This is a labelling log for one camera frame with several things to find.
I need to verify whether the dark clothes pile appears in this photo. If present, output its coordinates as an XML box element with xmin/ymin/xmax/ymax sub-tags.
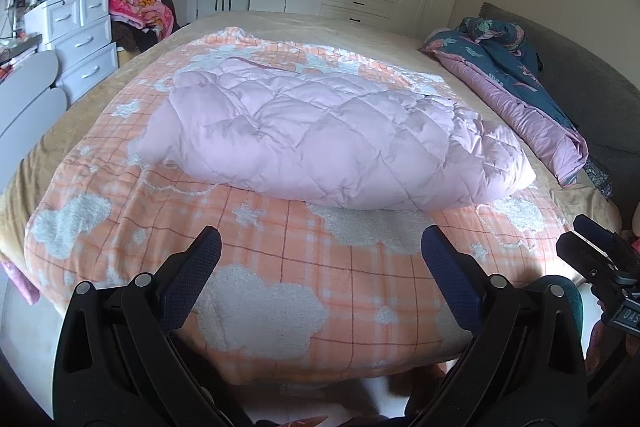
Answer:
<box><xmin>112</xmin><ymin>19</ymin><xmax>162</xmax><ymax>54</ymax></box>

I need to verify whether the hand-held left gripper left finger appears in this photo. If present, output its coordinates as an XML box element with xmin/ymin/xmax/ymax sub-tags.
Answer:
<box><xmin>52</xmin><ymin>226</ymin><xmax>223</xmax><ymax>427</ymax></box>

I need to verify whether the orange checked blanket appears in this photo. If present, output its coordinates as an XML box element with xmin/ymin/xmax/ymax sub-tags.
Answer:
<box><xmin>25</xmin><ymin>27</ymin><xmax>573</xmax><ymax>373</ymax></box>

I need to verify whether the purple cloth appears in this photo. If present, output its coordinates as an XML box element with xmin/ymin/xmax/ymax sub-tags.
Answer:
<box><xmin>0</xmin><ymin>259</ymin><xmax>39</xmax><ymax>306</ymax></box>

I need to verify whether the grey padded headboard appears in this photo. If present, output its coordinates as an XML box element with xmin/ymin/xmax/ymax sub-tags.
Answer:
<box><xmin>480</xmin><ymin>2</ymin><xmax>640</xmax><ymax>218</ymax></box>

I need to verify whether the white oval board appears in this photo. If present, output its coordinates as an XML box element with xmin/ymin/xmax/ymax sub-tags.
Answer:
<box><xmin>0</xmin><ymin>52</ymin><xmax>61</xmax><ymax>136</ymax></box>
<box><xmin>0</xmin><ymin>88</ymin><xmax>69</xmax><ymax>196</ymax></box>

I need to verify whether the pink quilted duvet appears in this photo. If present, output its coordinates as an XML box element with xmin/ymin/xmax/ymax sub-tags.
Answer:
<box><xmin>137</xmin><ymin>57</ymin><xmax>537</xmax><ymax>210</ymax></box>

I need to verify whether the bed with tan sheet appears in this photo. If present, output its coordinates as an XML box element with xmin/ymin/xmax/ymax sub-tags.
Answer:
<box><xmin>0</xmin><ymin>9</ymin><xmax>623</xmax><ymax>308</ymax></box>

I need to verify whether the white drawer chest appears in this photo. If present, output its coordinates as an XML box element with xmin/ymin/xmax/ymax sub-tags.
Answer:
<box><xmin>25</xmin><ymin>0</ymin><xmax>120</xmax><ymax>105</ymax></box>

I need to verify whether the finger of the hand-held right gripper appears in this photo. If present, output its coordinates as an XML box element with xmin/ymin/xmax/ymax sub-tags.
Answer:
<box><xmin>556</xmin><ymin>232</ymin><xmax>621</xmax><ymax>281</ymax></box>
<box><xmin>573</xmin><ymin>214</ymin><xmax>626</xmax><ymax>254</ymax></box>

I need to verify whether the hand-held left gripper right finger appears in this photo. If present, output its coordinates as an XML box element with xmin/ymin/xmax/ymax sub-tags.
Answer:
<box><xmin>420</xmin><ymin>225</ymin><xmax>588</xmax><ymax>427</ymax></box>

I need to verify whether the pink cartoon blanket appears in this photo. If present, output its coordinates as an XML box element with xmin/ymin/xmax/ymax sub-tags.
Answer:
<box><xmin>109</xmin><ymin>0</ymin><xmax>176</xmax><ymax>34</ymax></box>

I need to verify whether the cluttered grey desk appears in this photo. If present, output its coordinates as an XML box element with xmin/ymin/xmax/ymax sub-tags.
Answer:
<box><xmin>0</xmin><ymin>34</ymin><xmax>44</xmax><ymax>78</ymax></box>

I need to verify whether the dark patterned cloth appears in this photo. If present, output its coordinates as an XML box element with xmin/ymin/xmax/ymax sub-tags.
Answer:
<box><xmin>582</xmin><ymin>157</ymin><xmax>614</xmax><ymax>200</ymax></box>

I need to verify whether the blue floral quilt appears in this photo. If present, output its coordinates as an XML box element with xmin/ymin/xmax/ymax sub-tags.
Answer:
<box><xmin>420</xmin><ymin>17</ymin><xmax>589</xmax><ymax>188</ymax></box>

